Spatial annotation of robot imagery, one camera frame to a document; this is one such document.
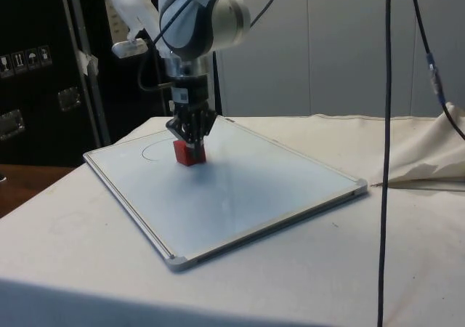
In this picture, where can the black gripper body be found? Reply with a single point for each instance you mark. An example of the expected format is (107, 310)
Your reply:
(190, 91)

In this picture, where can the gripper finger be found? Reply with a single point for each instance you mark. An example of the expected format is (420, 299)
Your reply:
(203, 123)
(178, 125)

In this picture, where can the red cube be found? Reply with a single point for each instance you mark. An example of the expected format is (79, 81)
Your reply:
(183, 155)

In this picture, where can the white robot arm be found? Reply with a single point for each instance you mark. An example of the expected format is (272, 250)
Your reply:
(225, 18)

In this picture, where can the flat whiteboard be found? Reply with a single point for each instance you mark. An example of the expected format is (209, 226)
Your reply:
(232, 203)

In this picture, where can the black cabinet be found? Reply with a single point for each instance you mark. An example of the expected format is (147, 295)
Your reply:
(36, 105)

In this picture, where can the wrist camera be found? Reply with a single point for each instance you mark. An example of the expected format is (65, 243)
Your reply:
(128, 48)

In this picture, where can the white plastic bracket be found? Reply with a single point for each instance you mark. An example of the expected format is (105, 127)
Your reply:
(134, 3)

